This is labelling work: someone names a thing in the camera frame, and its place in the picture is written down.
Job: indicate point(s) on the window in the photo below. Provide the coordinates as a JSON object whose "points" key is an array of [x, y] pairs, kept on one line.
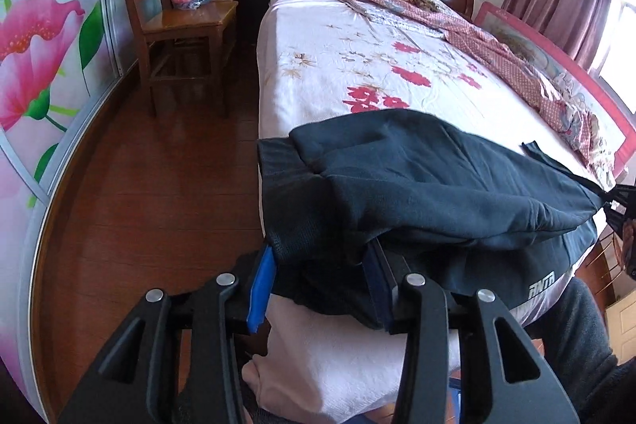
{"points": [[621, 31]]}

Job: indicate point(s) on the black pants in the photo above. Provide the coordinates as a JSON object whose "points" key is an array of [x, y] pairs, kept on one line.
{"points": [[422, 185]]}

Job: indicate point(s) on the bed with floral white sheet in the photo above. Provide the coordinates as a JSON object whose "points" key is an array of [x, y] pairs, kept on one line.
{"points": [[338, 56]]}

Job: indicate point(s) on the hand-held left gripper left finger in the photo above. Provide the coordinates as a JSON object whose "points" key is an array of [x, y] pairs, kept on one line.
{"points": [[261, 292]]}

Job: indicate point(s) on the pink bed guard rail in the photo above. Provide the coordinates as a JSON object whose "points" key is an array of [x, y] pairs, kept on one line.
{"points": [[541, 51]]}

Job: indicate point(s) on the pink patterned quilt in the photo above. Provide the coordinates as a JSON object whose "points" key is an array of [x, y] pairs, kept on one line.
{"points": [[477, 36]]}

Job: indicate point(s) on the folded white patterned sheet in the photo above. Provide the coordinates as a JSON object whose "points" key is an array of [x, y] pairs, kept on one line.
{"points": [[392, 19]]}

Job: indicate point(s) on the wooden chair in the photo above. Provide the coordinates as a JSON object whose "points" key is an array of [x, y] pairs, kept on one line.
{"points": [[198, 19]]}

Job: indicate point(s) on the person's dark grey trouser leg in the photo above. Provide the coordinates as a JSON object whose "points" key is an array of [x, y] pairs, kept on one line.
{"points": [[571, 344]]}

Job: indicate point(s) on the floral wardrobe door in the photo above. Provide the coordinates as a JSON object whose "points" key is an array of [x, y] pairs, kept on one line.
{"points": [[39, 56]]}

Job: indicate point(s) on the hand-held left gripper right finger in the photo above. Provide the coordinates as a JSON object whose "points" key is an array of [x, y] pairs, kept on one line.
{"points": [[380, 300]]}

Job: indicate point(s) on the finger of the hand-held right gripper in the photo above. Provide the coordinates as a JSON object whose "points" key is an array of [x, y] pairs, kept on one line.
{"points": [[621, 210]]}

